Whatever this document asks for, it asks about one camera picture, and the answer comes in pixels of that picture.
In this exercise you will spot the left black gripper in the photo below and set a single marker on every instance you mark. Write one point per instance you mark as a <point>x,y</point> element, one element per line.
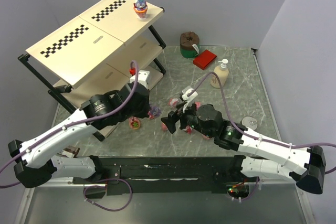
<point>143,103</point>

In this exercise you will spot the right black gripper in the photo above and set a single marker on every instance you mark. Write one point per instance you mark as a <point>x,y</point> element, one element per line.
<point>179,119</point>

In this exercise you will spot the purple sitting bunny toy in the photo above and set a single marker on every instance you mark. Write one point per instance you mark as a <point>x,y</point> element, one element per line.
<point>154,112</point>

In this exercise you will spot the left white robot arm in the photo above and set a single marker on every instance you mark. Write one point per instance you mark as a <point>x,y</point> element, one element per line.
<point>37,160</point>

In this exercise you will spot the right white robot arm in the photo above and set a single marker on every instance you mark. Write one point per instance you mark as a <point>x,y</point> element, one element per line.
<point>266,157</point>

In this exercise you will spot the beige three-tier shelf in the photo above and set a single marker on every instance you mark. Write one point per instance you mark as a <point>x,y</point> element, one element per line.
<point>91,53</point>

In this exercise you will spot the pink roll cake toy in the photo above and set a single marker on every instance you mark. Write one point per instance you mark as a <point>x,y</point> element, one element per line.
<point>164,127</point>

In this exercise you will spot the pink clover donut toy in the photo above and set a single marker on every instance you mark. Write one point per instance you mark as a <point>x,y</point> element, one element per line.
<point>134,123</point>

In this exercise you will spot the pink white small toy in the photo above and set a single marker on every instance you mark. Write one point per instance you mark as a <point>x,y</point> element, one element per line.
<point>173,102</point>

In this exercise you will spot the red white fish toy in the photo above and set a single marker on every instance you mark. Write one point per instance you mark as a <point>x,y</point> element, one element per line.
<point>188,130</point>

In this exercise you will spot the red box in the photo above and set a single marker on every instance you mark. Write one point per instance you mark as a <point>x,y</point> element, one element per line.
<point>204,59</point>

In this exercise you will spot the beige soap pump bottle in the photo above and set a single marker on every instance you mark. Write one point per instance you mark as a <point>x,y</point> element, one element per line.
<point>221,70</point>

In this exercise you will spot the tin can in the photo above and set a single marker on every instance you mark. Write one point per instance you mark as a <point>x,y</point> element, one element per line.
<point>250,122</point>

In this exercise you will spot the brown green plush toy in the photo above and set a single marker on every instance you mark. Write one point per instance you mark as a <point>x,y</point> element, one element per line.
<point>189,44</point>

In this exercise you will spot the brown snack packet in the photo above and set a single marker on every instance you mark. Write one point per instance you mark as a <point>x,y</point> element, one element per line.
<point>70,151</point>

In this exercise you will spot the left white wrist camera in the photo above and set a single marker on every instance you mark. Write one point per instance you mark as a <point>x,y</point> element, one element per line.
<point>143,77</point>

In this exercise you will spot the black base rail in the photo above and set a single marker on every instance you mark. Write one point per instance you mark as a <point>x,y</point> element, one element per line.
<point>172,174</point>

